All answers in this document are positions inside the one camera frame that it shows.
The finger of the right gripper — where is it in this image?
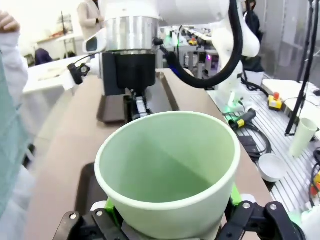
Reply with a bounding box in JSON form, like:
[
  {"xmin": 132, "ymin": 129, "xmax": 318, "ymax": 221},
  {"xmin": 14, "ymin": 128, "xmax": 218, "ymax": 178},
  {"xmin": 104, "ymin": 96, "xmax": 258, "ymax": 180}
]
[
  {"xmin": 136, "ymin": 91, "xmax": 154, "ymax": 120},
  {"xmin": 124, "ymin": 88, "xmax": 138, "ymax": 124}
]

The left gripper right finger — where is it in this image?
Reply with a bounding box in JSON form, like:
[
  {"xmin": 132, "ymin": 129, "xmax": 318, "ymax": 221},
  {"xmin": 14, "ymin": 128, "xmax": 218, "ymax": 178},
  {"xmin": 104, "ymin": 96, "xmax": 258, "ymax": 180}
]
[{"xmin": 219, "ymin": 186, "xmax": 307, "ymax": 240}]

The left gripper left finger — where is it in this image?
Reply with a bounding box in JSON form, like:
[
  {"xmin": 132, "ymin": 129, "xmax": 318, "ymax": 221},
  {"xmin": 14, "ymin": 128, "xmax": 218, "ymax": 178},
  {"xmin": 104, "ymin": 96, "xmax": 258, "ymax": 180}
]
[{"xmin": 51, "ymin": 198, "xmax": 126, "ymax": 240}]

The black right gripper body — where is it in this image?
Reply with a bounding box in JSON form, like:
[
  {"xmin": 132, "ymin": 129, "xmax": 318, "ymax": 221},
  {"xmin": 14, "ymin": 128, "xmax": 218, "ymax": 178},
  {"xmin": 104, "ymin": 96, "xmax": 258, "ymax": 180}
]
[{"xmin": 101, "ymin": 50, "xmax": 158, "ymax": 96}]

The pale green tall cup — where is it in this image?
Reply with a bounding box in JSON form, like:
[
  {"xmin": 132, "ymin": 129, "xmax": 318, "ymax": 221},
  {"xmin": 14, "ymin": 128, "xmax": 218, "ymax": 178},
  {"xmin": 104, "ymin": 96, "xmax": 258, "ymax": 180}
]
[{"xmin": 94, "ymin": 110, "xmax": 241, "ymax": 240}]

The person's left forearm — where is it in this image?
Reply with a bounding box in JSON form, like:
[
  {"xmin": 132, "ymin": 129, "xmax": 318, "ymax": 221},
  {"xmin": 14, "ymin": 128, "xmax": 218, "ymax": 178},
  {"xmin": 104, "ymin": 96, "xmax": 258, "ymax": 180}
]
[{"xmin": 0, "ymin": 31, "xmax": 30, "ymax": 113}]

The person's left hand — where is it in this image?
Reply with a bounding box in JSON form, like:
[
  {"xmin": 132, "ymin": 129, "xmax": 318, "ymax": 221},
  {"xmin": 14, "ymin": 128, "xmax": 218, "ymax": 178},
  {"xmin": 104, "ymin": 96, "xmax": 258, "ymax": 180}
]
[{"xmin": 0, "ymin": 9, "xmax": 21, "ymax": 33}]

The white bowl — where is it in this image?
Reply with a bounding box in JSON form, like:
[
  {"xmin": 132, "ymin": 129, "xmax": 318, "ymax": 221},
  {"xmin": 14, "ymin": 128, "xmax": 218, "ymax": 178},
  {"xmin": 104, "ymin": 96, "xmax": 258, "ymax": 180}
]
[{"xmin": 258, "ymin": 153, "xmax": 288, "ymax": 183}]

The person in beige coat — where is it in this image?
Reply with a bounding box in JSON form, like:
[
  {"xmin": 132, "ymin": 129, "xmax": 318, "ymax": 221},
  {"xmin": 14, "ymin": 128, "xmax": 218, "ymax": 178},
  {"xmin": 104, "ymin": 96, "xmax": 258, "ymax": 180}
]
[{"xmin": 76, "ymin": 0, "xmax": 105, "ymax": 40}]

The black power adapter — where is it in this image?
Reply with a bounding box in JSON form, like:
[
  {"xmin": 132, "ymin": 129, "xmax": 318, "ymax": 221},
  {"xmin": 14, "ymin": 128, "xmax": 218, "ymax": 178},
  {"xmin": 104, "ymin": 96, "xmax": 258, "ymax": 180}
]
[{"xmin": 236, "ymin": 136, "xmax": 261, "ymax": 158}]

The white side table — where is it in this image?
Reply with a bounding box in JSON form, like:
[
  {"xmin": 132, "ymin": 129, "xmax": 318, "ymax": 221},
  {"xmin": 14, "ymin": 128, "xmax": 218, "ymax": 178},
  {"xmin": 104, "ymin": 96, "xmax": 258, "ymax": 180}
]
[{"xmin": 22, "ymin": 55, "xmax": 101, "ymax": 97}]

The seated person in navy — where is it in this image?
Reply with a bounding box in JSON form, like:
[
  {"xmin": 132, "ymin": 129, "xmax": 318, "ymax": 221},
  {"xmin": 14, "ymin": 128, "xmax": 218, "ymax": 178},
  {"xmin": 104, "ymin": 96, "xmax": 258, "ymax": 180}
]
[{"xmin": 34, "ymin": 48, "xmax": 55, "ymax": 66}]

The white tall cup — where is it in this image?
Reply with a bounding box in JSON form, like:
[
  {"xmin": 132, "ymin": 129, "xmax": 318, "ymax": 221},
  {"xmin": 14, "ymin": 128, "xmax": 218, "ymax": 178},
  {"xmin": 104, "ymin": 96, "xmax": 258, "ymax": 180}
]
[{"xmin": 289, "ymin": 117, "xmax": 320, "ymax": 158}]

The person in white hoodie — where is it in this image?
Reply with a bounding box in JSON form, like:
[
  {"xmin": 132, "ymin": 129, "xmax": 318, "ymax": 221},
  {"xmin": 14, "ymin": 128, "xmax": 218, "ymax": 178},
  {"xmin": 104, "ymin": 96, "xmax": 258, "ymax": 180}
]
[{"xmin": 0, "ymin": 32, "xmax": 37, "ymax": 240}]

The black and yellow tool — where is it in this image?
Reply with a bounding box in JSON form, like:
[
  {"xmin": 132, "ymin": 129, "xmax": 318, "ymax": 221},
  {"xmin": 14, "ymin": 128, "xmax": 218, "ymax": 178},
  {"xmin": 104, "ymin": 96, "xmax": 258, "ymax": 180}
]
[{"xmin": 228, "ymin": 108, "xmax": 257, "ymax": 130}]

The yellow emergency stop button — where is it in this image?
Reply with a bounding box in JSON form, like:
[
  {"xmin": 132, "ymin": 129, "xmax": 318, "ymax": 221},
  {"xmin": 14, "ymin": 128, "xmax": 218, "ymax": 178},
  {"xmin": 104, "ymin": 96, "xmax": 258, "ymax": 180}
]
[{"xmin": 267, "ymin": 91, "xmax": 285, "ymax": 113}]

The black tripod stand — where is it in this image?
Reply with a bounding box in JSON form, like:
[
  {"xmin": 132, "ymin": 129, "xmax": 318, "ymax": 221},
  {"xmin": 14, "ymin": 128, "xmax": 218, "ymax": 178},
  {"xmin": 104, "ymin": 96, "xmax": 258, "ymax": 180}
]
[{"xmin": 284, "ymin": 0, "xmax": 320, "ymax": 137}]

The dark brown handled tray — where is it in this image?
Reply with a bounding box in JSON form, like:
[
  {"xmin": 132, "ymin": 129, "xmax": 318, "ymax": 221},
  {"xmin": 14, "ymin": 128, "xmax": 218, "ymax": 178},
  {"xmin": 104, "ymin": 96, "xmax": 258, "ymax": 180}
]
[
  {"xmin": 74, "ymin": 161, "xmax": 118, "ymax": 218},
  {"xmin": 96, "ymin": 70, "xmax": 181, "ymax": 125}
]

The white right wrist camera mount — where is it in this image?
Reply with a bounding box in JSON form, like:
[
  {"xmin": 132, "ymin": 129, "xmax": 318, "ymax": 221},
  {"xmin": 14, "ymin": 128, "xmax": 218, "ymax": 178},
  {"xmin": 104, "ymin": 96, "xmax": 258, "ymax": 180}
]
[{"xmin": 63, "ymin": 28, "xmax": 107, "ymax": 91}]

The black coiled cable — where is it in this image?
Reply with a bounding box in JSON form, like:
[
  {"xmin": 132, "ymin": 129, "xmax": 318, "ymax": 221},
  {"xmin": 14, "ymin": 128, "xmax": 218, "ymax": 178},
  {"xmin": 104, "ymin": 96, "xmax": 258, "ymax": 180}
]
[{"xmin": 246, "ymin": 122, "xmax": 274, "ymax": 157}]

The black braided cable bundle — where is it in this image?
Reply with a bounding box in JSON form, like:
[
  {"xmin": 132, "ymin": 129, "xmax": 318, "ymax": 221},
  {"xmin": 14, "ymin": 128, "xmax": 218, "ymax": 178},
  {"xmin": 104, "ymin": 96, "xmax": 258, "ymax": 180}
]
[{"xmin": 153, "ymin": 0, "xmax": 245, "ymax": 90}]

